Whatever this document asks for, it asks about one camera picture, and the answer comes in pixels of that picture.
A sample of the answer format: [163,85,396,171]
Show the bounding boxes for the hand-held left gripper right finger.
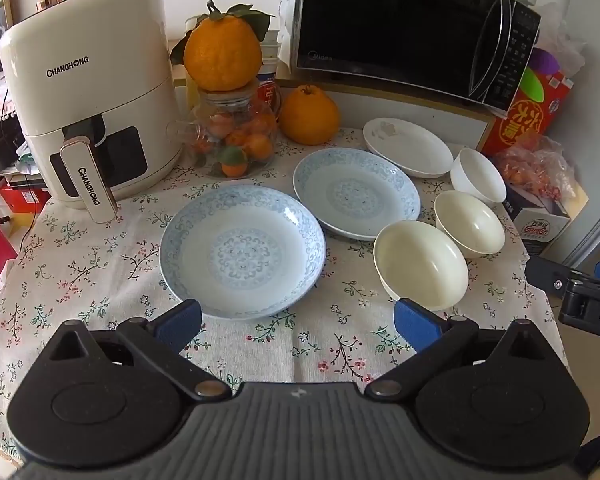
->
[366,298,562,403]

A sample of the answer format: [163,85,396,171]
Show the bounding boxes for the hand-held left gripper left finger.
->
[42,298,232,403]

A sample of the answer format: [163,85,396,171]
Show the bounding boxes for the cream bowl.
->
[373,219,470,311]
[433,190,506,260]

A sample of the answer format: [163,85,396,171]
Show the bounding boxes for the blue patterned plate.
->
[159,184,327,320]
[293,148,422,241]

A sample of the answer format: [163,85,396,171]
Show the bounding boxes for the small white bowl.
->
[449,147,508,206]

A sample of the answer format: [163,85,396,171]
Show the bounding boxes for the white plate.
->
[363,117,455,179]

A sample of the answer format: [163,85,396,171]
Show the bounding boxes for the grey and white carton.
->
[502,180,589,257]

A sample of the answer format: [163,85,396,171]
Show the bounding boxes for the floral tablecloth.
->
[0,125,572,461]

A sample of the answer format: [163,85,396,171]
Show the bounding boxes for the red cardboard box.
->
[481,67,574,162]

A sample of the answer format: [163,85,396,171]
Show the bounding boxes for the glass jar of small oranges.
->
[165,80,281,179]

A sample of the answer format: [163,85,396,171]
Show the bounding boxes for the beige microwave stand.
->
[172,76,496,152]

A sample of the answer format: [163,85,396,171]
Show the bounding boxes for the clear plastic bag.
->
[527,4,589,112]

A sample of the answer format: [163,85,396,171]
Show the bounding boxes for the red label cup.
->
[256,77,284,117]

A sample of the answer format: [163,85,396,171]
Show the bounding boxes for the white air fryer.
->
[0,0,184,225]

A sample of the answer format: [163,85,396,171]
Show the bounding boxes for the large orange with leaves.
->
[169,0,276,94]

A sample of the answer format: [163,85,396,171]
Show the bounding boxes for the stack of paper cups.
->
[257,29,281,81]

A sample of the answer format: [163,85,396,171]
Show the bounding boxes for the black microwave oven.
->
[288,0,542,114]

